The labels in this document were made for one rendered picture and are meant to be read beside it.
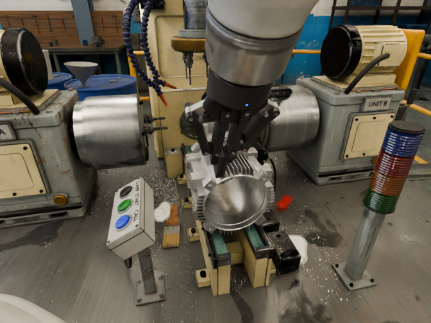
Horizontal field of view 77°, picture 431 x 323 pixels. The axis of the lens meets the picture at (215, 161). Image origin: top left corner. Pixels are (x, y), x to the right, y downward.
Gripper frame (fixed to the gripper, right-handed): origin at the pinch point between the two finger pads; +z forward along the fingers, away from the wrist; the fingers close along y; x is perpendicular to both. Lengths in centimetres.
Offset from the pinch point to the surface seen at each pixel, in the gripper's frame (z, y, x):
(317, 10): 239, -313, -472
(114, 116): 27, 23, -35
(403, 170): 2.3, -35.7, 4.5
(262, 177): 12.8, -11.7, -2.5
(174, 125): 47, 4, -46
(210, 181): 12.4, 0.3, -2.5
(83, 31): 284, 135, -473
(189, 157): 20.4, 3.1, -13.9
